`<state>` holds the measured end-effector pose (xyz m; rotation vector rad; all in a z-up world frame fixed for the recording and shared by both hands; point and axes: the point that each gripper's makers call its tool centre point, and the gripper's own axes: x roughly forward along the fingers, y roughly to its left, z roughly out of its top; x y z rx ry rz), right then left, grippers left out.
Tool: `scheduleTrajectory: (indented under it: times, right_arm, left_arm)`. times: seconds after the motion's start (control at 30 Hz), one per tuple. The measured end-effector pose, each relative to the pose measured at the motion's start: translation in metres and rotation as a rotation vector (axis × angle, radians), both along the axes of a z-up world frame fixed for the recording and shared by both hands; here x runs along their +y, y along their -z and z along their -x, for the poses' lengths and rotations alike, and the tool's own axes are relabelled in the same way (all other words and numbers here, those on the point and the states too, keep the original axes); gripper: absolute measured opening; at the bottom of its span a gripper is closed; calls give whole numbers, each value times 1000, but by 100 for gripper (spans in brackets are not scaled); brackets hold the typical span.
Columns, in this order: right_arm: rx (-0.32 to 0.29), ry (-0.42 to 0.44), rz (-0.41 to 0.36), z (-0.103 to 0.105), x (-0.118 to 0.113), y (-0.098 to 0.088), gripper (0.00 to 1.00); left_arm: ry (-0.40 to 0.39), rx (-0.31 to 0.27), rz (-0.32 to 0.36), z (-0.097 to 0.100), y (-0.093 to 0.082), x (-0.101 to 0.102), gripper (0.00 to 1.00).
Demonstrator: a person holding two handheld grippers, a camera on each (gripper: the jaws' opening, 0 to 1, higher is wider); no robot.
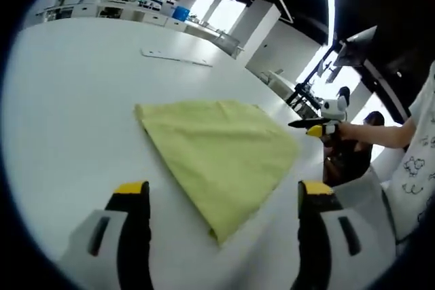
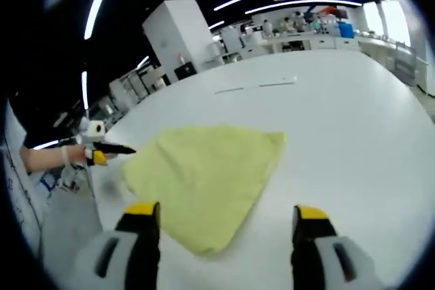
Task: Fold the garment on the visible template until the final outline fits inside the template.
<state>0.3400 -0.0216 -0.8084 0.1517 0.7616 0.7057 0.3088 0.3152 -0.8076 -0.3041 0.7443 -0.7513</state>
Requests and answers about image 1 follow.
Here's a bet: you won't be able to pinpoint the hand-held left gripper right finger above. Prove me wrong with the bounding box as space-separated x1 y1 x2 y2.
292 180 397 290

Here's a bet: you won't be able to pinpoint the yellow blue grey garment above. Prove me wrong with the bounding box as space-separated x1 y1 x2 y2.
134 98 300 246

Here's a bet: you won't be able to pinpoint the blue storage bin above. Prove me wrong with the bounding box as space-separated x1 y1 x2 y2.
171 6 191 21

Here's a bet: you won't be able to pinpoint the black metal stand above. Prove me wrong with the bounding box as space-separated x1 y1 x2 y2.
285 43 341 116

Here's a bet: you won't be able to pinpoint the grey metal chair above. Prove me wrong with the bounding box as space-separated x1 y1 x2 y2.
215 30 245 58

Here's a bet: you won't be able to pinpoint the person's grey trousers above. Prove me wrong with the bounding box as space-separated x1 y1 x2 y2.
331 166 398 270

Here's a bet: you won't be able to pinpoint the row of white cabinets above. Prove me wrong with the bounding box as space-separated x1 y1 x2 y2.
35 0 218 38

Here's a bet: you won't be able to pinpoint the person's white printed shirt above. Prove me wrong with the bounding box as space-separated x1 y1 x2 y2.
382 65 435 243

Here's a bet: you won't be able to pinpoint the person's right hand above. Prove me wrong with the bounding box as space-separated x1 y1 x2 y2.
334 122 358 142

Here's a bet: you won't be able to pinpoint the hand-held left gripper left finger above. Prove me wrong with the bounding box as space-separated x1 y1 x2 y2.
59 180 152 290

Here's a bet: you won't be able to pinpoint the white low cabinet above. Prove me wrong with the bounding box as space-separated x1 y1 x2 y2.
260 69 296 99

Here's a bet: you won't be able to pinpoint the white template strip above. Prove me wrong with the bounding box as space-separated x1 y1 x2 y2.
140 48 214 67

